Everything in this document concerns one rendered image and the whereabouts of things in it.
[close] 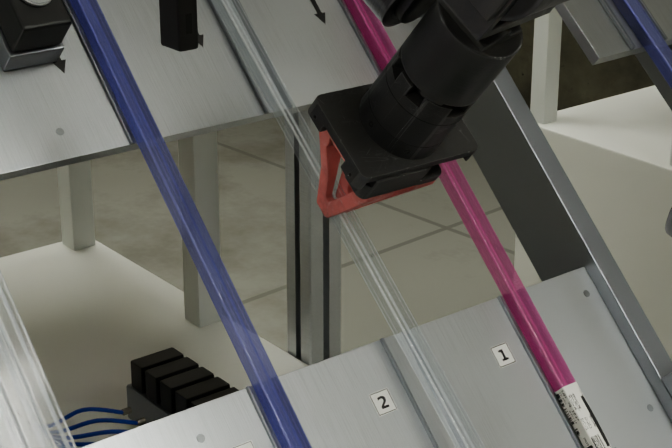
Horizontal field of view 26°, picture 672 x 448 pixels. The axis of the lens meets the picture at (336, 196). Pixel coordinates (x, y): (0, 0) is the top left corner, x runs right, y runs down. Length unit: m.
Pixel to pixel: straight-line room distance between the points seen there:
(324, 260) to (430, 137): 0.56
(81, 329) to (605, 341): 0.66
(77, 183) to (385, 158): 0.87
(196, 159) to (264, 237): 1.96
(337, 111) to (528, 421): 0.26
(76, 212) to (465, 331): 0.81
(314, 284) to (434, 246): 1.96
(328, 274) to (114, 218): 2.17
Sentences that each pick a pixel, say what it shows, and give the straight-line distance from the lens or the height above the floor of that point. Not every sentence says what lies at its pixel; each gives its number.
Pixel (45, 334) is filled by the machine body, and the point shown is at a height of 0.62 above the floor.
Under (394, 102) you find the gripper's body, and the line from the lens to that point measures 0.89.
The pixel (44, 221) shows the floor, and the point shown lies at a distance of 3.60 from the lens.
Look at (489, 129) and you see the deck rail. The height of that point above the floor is 0.94.
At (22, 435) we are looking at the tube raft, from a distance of 0.85.
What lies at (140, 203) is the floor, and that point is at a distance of 3.67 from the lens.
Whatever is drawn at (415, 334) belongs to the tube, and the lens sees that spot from 0.97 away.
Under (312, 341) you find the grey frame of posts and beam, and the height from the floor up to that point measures 0.64.
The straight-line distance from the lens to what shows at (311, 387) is 0.94.
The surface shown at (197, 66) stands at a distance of 1.03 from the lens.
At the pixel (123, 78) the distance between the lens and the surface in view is 0.98.
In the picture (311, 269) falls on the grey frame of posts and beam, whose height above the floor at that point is 0.72.
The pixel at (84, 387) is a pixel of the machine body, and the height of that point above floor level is 0.62.
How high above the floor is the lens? 1.29
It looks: 20 degrees down
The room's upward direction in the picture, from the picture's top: straight up
